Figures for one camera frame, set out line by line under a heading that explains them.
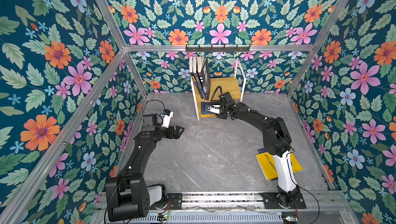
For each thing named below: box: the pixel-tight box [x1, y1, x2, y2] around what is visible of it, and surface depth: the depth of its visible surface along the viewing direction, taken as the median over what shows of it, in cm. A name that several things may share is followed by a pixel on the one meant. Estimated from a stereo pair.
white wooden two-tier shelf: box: [188, 56, 247, 121], surface depth 88 cm
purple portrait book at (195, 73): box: [192, 56, 206, 101], surface depth 80 cm
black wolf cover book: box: [196, 56, 211, 101], surface depth 81 cm
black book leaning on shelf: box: [189, 55, 204, 100], surface depth 80 cm
